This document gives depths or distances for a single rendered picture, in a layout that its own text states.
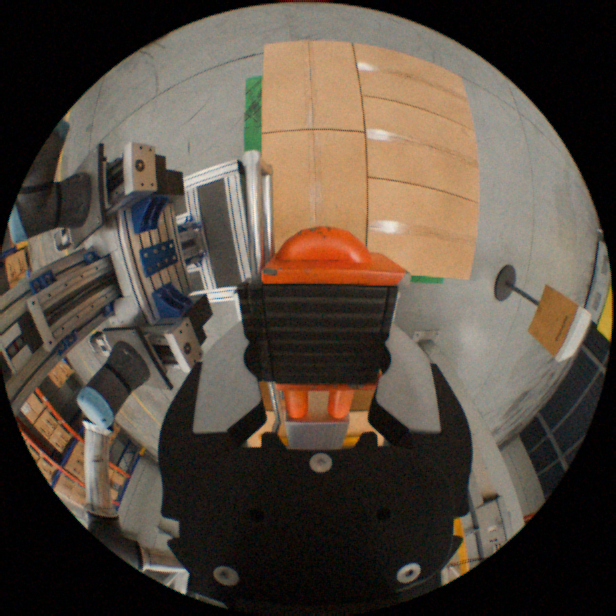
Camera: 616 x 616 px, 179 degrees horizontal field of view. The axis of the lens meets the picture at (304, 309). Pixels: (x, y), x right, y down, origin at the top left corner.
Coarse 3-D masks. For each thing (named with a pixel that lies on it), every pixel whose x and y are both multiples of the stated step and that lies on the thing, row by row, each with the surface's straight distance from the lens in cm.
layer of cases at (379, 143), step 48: (288, 48) 119; (336, 48) 119; (288, 96) 95; (336, 96) 95; (384, 96) 102; (432, 96) 117; (288, 144) 84; (336, 144) 84; (384, 144) 89; (432, 144) 101; (288, 192) 79; (336, 192) 79; (384, 192) 84; (432, 192) 94; (384, 240) 84; (432, 240) 94
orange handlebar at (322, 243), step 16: (288, 240) 11; (304, 240) 10; (320, 240) 10; (336, 240) 10; (352, 240) 11; (288, 256) 10; (304, 256) 10; (320, 256) 10; (336, 256) 10; (352, 256) 11; (368, 256) 11; (288, 400) 17; (304, 400) 18; (336, 400) 17; (336, 416) 19
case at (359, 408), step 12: (252, 372) 55; (264, 384) 51; (264, 396) 48; (360, 396) 48; (372, 396) 49; (360, 408) 46; (360, 420) 49; (348, 432) 54; (360, 432) 55; (252, 444) 66
